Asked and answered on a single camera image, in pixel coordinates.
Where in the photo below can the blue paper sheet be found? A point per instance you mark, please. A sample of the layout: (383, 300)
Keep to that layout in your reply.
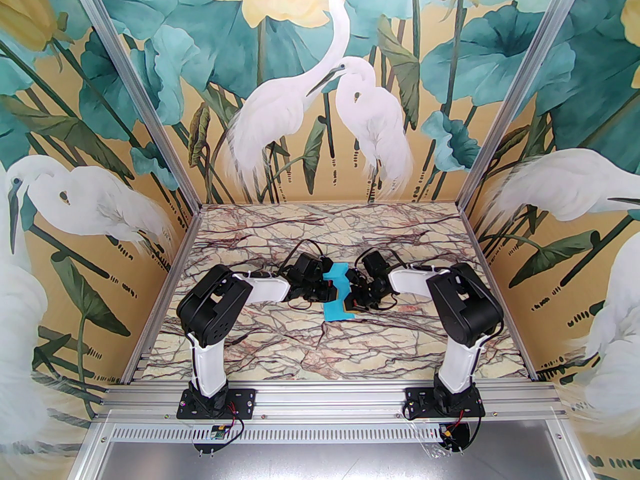
(336, 313)

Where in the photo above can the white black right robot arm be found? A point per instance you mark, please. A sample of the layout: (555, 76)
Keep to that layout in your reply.
(460, 308)

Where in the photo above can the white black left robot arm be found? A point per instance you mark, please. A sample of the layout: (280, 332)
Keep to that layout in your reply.
(215, 313)

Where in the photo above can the slotted metal strip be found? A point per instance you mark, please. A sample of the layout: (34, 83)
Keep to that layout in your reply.
(325, 433)

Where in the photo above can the grey metal panel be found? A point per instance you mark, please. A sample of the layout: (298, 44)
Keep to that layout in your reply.
(325, 463)

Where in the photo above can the small green circuit board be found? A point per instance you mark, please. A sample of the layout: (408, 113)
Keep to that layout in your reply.
(216, 432)

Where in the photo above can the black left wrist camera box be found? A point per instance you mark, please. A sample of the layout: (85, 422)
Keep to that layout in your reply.
(307, 268)

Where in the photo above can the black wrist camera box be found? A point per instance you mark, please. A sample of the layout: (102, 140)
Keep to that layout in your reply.
(375, 263)
(307, 268)

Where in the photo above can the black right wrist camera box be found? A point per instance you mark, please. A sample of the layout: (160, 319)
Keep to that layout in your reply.
(375, 263)

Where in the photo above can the aluminium mounting rail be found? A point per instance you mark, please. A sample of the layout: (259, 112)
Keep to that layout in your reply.
(325, 400)

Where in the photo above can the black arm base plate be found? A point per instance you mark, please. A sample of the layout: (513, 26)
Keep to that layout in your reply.
(417, 402)
(240, 400)

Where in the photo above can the aluminium frame post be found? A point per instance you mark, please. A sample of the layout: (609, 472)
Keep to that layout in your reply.
(135, 88)
(525, 88)

